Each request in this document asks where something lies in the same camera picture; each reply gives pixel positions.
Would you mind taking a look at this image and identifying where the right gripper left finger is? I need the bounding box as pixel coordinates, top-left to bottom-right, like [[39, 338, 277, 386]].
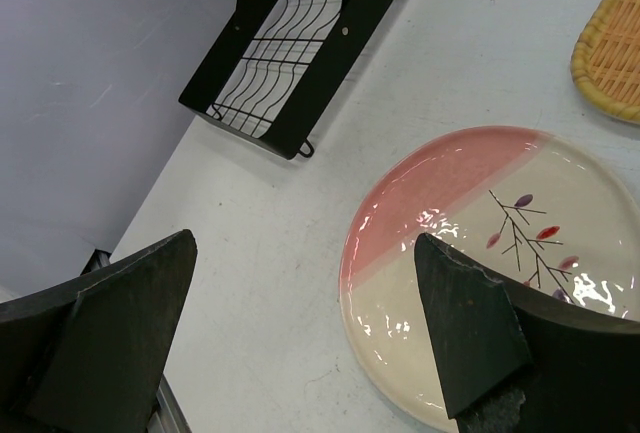
[[1, 230, 197, 432]]

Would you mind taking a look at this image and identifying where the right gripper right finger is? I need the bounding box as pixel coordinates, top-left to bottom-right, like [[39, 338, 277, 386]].
[[414, 234, 639, 432]]

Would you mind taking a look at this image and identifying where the pink and cream ceramic plate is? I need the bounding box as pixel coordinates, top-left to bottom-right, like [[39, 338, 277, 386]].
[[339, 126, 639, 432]]

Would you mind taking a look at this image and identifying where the orange square woven tray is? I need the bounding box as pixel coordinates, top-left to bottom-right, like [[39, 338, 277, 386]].
[[570, 0, 639, 125]]

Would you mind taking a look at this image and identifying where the black wire dish rack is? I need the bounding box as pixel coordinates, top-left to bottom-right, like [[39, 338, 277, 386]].
[[179, 0, 394, 160]]

